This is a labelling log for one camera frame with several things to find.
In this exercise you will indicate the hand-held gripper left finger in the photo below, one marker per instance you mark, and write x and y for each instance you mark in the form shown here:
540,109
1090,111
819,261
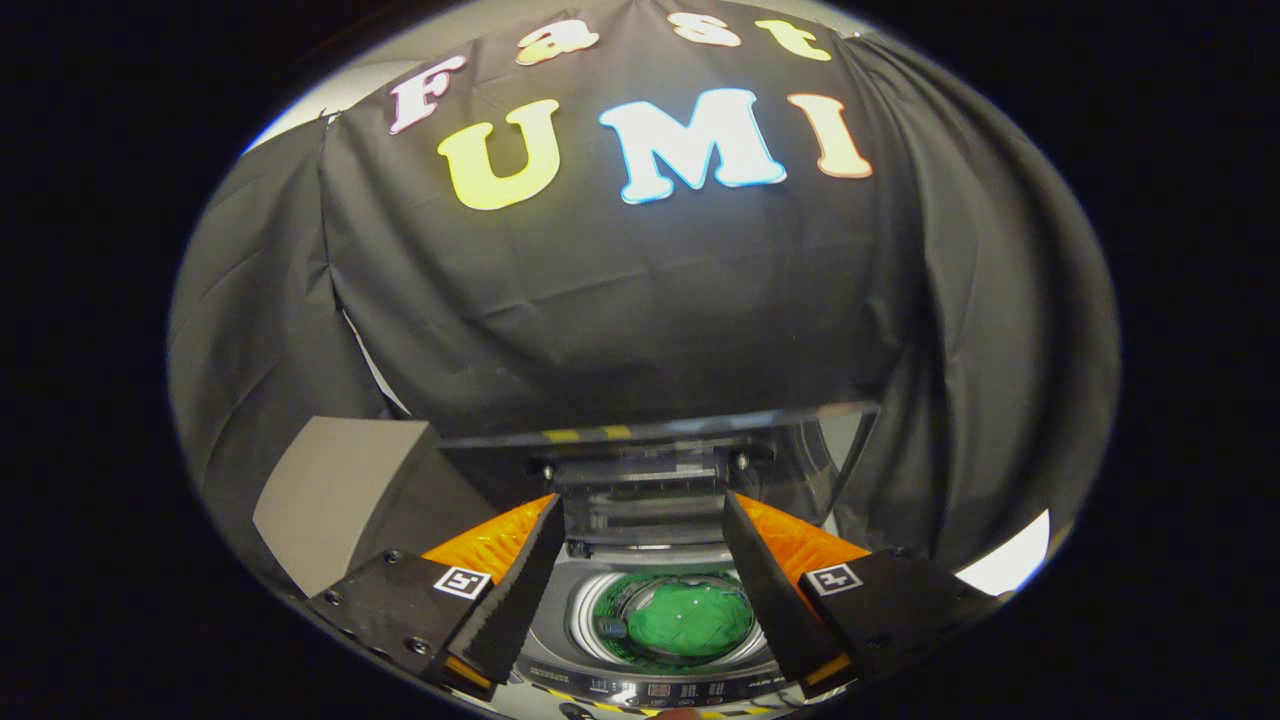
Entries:
515,600

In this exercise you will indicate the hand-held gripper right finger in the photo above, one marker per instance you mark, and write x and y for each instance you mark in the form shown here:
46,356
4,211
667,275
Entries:
775,600

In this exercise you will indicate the green polo shirt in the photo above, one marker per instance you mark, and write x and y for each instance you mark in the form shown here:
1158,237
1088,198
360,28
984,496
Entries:
690,620

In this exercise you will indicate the grey washing machine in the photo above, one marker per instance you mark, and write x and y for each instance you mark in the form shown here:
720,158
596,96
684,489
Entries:
640,690

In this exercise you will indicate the dark washing machine lid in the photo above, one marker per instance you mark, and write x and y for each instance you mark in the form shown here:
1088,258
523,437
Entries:
650,470

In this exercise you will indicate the grey cabinet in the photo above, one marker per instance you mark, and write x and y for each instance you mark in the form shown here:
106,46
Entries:
340,500

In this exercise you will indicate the white board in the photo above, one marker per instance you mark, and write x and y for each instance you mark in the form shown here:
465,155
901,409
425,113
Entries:
1005,565

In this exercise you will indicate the black backdrop cloth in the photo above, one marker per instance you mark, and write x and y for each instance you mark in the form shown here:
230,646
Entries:
620,300

